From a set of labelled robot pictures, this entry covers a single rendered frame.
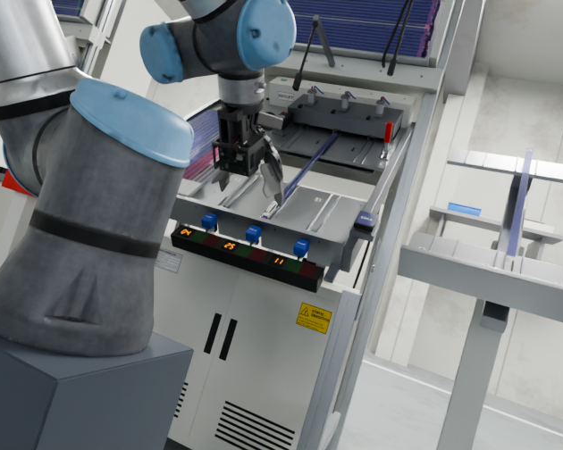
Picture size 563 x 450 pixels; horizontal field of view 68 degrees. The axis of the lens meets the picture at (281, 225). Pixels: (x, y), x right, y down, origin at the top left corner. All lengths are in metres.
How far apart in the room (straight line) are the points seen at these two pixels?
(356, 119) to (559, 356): 3.64
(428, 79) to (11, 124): 1.22
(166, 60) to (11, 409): 0.41
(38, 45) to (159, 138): 0.18
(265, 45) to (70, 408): 0.38
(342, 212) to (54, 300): 0.71
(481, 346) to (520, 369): 3.58
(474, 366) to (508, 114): 4.05
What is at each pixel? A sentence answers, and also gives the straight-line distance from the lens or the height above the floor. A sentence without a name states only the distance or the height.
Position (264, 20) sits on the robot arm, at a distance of 0.49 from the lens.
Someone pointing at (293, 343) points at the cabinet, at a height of 0.45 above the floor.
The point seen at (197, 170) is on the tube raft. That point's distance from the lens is 1.12.
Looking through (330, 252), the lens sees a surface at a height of 0.71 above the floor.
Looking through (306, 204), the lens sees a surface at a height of 0.80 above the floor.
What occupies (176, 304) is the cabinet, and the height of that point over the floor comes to 0.43.
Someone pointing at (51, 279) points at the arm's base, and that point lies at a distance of 0.38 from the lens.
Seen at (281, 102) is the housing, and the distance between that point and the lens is 1.53.
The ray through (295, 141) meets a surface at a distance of 1.28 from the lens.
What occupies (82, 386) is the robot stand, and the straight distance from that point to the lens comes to 0.36.
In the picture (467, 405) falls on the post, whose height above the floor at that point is 0.49.
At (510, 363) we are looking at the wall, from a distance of 4.53.
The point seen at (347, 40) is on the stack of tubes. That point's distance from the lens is 1.55.
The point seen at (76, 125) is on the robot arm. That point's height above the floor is 0.73.
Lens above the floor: 0.67
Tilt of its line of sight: 4 degrees up
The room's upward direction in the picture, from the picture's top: 17 degrees clockwise
